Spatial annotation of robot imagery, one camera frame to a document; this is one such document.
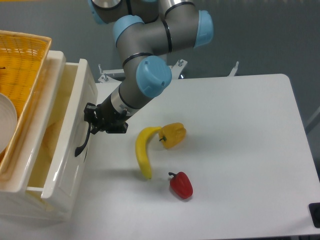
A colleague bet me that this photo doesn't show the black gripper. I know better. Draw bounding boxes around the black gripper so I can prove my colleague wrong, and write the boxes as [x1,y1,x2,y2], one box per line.
[83,96,129,135]

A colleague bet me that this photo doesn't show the white top drawer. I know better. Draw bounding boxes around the white top drawer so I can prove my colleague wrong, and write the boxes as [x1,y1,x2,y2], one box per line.
[25,58,99,221]

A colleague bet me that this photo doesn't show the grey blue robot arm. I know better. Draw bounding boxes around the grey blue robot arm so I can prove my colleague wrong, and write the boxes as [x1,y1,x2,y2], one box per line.
[84,0,214,134]

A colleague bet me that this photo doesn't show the white drawer cabinet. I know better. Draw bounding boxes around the white drawer cabinet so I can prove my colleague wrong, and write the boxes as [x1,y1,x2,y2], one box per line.
[0,50,67,217]

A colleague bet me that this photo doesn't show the bread slice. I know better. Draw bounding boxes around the bread slice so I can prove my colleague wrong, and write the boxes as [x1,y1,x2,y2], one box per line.
[42,118,64,159]

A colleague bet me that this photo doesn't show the yellow banana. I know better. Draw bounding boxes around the yellow banana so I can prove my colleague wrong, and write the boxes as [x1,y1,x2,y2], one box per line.
[135,126,161,180]

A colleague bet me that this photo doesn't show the white bowl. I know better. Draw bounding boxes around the white bowl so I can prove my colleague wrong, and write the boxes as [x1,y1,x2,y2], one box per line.
[0,93,18,153]

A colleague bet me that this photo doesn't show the yellow bell pepper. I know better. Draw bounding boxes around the yellow bell pepper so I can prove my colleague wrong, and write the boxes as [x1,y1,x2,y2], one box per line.
[158,122,187,149]

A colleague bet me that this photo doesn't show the yellow wicker basket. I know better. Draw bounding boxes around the yellow wicker basket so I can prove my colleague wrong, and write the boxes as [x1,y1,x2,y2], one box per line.
[0,30,52,174]

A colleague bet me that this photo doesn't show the red bell pepper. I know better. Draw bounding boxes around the red bell pepper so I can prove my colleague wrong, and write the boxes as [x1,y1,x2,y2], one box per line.
[168,171,194,200]

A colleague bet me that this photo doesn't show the black object at table edge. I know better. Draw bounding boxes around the black object at table edge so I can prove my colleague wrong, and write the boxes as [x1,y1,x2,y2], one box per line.
[308,202,320,229]

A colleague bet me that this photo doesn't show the black drawer handle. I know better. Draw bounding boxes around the black drawer handle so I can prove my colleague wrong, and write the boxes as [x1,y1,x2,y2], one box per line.
[74,123,91,157]

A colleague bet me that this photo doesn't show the metal bracket left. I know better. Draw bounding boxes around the metal bracket left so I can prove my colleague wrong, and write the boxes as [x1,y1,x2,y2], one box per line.
[97,64,126,83]

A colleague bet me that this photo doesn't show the metal mounting bracket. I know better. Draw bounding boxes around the metal mounting bracket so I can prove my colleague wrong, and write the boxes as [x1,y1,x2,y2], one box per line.
[169,59,188,80]

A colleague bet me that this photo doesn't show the metal bracket right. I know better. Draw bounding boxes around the metal bracket right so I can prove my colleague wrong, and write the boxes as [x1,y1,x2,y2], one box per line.
[228,61,240,77]

